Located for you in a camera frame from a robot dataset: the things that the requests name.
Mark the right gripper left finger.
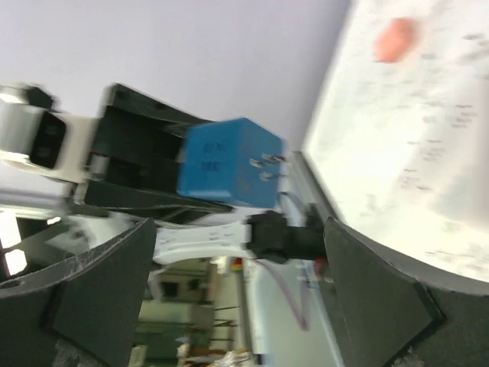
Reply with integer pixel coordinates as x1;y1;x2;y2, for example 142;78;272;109
1;219;157;366

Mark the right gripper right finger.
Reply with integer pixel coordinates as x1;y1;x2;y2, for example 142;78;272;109
324;218;488;366

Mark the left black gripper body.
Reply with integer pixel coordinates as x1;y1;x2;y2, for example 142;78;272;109
82;83;233;214

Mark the blue cube adapter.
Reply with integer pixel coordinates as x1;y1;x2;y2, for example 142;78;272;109
176;118;283;209

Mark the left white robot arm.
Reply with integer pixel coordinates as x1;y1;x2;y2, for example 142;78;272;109
83;83;326;265

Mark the pink charger plug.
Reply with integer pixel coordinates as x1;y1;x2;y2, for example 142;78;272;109
374;18;416;63

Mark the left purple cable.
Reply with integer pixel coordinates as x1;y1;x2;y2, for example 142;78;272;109
255;259;314;332

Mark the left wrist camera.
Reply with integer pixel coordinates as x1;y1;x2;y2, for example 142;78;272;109
1;83;98;184

